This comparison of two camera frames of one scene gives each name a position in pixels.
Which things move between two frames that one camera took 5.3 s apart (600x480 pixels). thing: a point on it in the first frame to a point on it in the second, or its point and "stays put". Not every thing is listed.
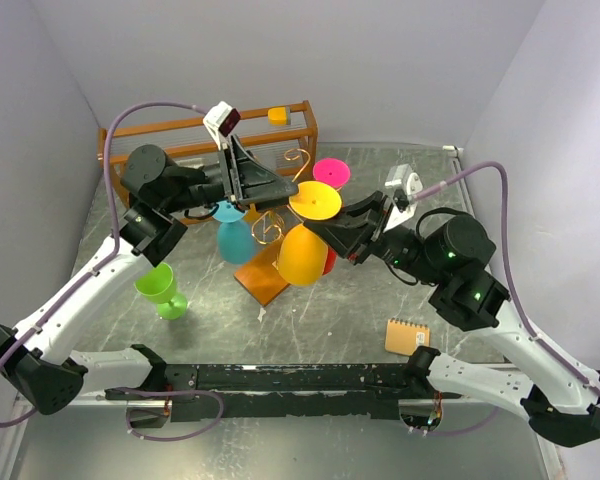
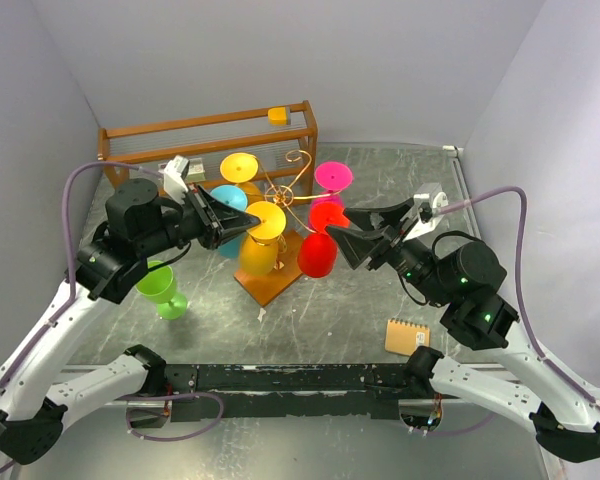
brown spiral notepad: [404, 337] stays put
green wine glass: [159, 286] stays put
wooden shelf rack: [286, 135] stays put
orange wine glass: [302, 253] to [259, 247]
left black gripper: [230, 176] to [206, 218]
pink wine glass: [331, 171] stays put
